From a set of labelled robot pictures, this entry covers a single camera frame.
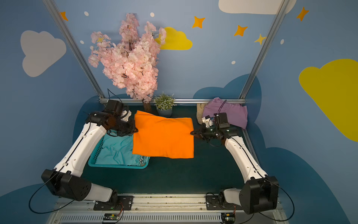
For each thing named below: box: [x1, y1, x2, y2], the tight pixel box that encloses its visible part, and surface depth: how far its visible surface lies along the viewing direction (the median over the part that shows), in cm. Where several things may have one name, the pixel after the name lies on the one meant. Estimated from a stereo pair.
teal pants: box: [95, 129, 149, 166], surface depth 85 cm
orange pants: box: [132, 110, 195, 159], surface depth 79 cm
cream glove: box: [196, 103, 208, 125], surface depth 121 cm
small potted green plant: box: [153, 91, 177, 118], surface depth 105 cm
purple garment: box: [202, 97, 248, 130], surface depth 117 cm
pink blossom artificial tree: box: [88, 13, 167, 112], surface depth 69 cm
